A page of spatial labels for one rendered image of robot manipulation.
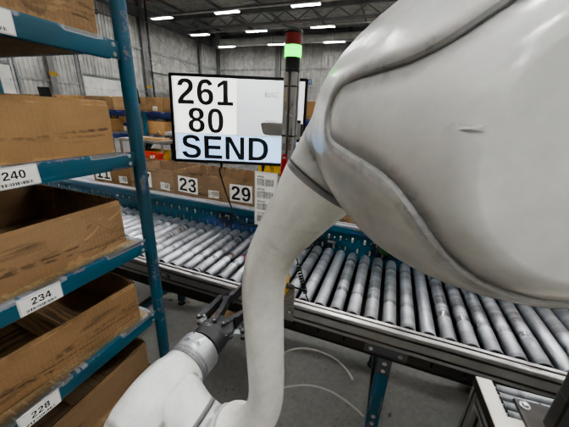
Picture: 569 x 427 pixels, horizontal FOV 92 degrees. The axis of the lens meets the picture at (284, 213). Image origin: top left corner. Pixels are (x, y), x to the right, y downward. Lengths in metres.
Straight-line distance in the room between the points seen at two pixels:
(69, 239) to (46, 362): 0.23
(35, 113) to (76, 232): 0.22
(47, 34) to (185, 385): 0.59
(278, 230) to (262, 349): 0.18
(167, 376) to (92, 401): 0.30
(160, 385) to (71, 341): 0.23
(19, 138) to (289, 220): 0.44
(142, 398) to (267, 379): 0.21
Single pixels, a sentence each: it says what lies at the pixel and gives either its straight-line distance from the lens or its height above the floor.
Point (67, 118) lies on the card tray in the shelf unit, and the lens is 0.62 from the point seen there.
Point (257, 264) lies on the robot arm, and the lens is 0.36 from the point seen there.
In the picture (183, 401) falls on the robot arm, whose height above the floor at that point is 0.98.
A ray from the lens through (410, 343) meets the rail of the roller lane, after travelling 1.12.
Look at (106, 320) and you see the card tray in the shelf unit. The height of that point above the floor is 0.99.
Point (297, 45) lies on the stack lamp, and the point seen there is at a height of 1.62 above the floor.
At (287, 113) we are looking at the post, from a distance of 0.90.
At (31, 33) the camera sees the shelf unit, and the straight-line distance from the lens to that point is 0.58.
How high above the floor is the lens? 1.43
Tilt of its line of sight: 20 degrees down
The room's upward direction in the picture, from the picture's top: 3 degrees clockwise
